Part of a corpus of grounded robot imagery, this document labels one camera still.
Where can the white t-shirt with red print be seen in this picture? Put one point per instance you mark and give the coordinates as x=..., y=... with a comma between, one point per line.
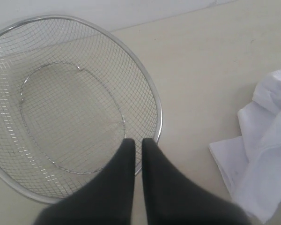
x=250, y=164

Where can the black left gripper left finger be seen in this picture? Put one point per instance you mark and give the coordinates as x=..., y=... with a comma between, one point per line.
x=105, y=200

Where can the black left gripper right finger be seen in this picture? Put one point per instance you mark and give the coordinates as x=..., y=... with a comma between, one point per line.
x=173, y=199

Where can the metal wire mesh basket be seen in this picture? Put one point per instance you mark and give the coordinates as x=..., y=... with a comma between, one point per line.
x=70, y=92

